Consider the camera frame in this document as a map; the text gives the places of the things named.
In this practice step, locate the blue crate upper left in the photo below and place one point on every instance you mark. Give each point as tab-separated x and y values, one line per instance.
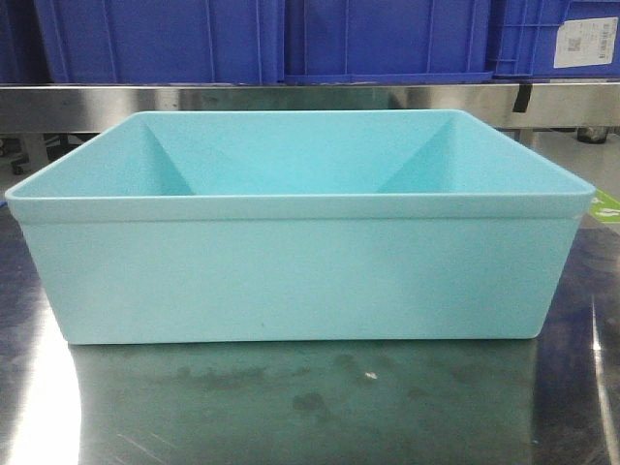
142	42

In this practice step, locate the stainless steel shelf rail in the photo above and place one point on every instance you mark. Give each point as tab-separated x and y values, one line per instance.
558	103

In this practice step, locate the blue crate with label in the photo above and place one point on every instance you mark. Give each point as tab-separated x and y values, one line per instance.
553	39

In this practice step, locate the light blue plastic tub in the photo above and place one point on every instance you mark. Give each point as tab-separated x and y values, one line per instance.
221	226

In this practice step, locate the blue crate upper middle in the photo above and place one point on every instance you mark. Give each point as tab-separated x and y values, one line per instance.
395	42

